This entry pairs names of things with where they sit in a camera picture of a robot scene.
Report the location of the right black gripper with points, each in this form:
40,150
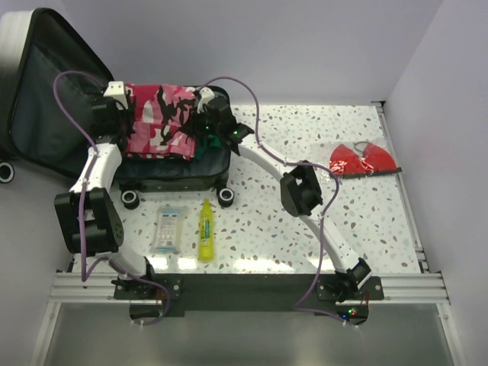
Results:
193,123

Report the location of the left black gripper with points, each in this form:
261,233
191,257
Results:
124,112

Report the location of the green Guess shirt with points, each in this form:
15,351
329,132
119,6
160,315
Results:
206,144

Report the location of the pink camouflage pants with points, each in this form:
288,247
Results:
159,113

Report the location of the red item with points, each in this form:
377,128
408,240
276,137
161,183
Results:
355,159

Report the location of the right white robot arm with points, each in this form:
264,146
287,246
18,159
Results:
300,191

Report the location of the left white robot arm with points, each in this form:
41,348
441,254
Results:
89,221

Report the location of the black open suitcase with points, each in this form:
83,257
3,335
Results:
49,78

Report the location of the clear packet of wipes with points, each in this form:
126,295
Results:
169,226

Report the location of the yellow plastic bottle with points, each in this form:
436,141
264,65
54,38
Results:
206,231

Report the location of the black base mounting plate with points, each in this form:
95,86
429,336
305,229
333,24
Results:
174,295

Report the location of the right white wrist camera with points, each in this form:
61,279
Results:
205,95

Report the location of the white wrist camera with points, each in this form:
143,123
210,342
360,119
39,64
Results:
205,95
116,90

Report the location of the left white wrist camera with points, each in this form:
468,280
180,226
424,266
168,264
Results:
116,90

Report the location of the aluminium frame rail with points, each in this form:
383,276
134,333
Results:
68,288

